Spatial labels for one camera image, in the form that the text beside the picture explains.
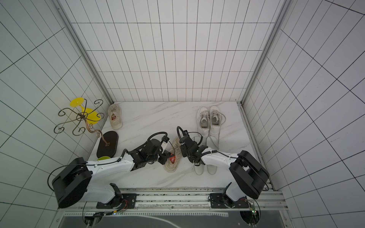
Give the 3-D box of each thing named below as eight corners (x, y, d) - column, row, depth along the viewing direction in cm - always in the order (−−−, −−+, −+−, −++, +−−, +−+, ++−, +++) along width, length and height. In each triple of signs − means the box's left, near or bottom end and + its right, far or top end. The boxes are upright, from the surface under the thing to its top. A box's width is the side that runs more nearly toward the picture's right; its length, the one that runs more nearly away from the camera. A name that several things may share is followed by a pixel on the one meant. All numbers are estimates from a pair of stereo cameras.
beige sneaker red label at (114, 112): (112, 131, 103) (109, 126, 98) (110, 111, 115) (106, 105, 110) (124, 127, 105) (121, 122, 100) (120, 108, 117) (117, 102, 112)
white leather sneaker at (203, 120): (198, 138, 100) (199, 130, 92) (196, 112, 116) (197, 103, 108) (210, 138, 100) (212, 130, 92) (206, 112, 116) (208, 103, 108)
